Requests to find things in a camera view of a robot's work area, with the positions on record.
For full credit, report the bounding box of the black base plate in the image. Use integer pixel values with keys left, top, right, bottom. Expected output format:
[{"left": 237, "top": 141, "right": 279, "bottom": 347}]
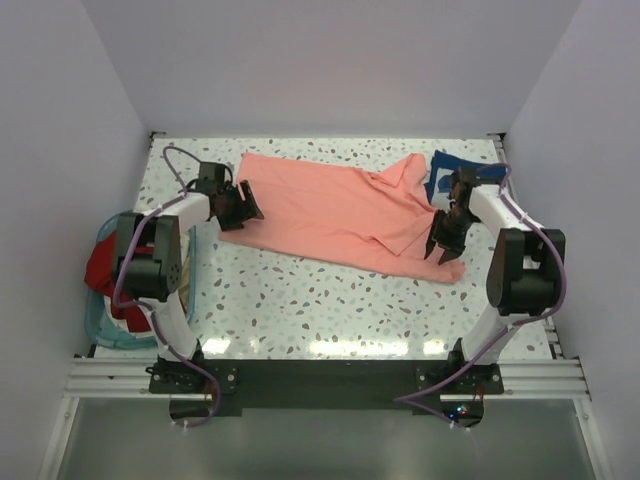
[{"left": 145, "top": 351, "right": 504, "bottom": 426}]

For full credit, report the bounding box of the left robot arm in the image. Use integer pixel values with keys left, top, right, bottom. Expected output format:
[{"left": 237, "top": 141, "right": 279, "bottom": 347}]
[{"left": 111, "top": 163, "right": 264, "bottom": 392}]

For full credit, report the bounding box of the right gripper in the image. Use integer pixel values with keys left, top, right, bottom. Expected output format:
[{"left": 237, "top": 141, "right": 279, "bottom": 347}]
[{"left": 426, "top": 207, "right": 478, "bottom": 265}]

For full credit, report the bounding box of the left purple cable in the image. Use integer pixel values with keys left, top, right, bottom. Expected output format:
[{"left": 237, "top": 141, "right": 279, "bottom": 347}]
[{"left": 112, "top": 145, "right": 224, "bottom": 429}]

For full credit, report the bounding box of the aluminium frame rail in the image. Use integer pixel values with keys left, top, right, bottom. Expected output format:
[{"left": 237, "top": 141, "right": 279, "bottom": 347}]
[{"left": 63, "top": 358, "right": 591, "bottom": 400}]

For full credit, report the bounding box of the red t-shirt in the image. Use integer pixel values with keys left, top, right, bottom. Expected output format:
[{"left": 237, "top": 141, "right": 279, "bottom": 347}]
[{"left": 84, "top": 232, "right": 151, "bottom": 334}]

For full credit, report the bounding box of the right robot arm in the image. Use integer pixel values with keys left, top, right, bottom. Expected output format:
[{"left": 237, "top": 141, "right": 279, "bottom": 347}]
[{"left": 425, "top": 167, "right": 567, "bottom": 393}]

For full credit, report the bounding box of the salmon pink t-shirt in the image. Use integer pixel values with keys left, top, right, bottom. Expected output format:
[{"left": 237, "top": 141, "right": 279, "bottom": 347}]
[{"left": 219, "top": 153, "right": 465, "bottom": 284}]

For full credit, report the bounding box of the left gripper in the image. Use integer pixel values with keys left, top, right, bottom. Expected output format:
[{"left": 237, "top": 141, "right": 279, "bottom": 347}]
[{"left": 217, "top": 181, "right": 263, "bottom": 232}]

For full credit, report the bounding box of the folded blue printed t-shirt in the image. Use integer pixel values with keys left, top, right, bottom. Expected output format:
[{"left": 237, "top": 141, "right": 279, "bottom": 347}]
[{"left": 424, "top": 150, "right": 506, "bottom": 209}]

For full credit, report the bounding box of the clear teal plastic bin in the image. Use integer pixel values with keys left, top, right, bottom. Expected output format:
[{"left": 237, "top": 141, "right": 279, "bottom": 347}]
[{"left": 84, "top": 227, "right": 197, "bottom": 351}]

